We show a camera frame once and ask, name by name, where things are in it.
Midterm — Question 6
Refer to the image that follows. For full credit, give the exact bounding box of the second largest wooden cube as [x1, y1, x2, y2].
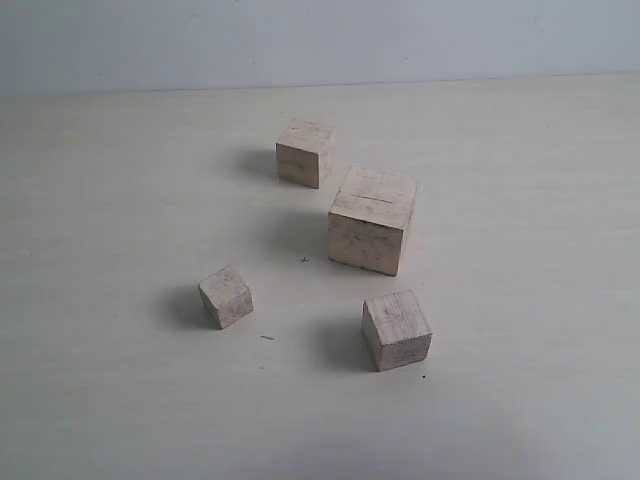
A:
[275, 120, 336, 189]

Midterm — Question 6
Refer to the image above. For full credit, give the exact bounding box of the smallest wooden cube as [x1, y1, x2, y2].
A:
[198, 265, 254, 329]

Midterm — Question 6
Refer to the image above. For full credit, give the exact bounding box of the third largest wooden cube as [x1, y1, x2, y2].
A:
[361, 290, 433, 372]

